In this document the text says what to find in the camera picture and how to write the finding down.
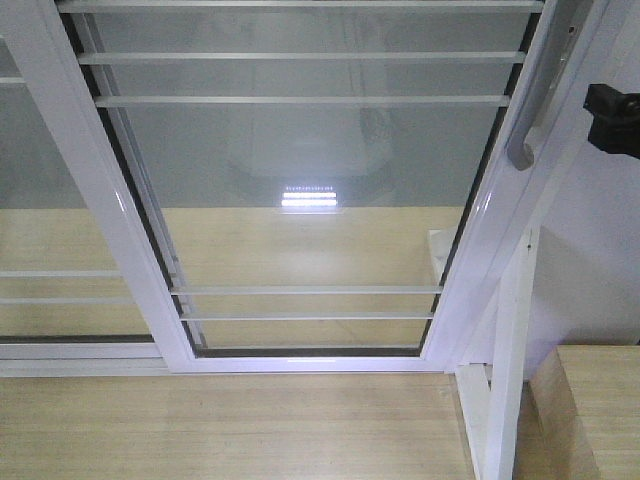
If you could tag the light wooden box right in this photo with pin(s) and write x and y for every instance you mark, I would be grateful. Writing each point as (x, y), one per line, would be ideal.
(579, 416)

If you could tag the white framed sliding glass door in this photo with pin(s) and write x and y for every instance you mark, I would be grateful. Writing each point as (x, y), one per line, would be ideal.
(305, 171)

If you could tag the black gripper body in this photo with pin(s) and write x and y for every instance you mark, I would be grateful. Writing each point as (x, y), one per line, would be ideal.
(615, 125)

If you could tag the grey door handle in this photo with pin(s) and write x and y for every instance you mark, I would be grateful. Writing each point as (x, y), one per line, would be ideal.
(545, 58)

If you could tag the white door frame post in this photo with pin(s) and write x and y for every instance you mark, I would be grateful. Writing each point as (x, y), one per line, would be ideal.
(490, 396)

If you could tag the fixed white framed glass panel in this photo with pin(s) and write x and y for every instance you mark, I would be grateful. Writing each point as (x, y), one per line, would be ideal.
(38, 43)

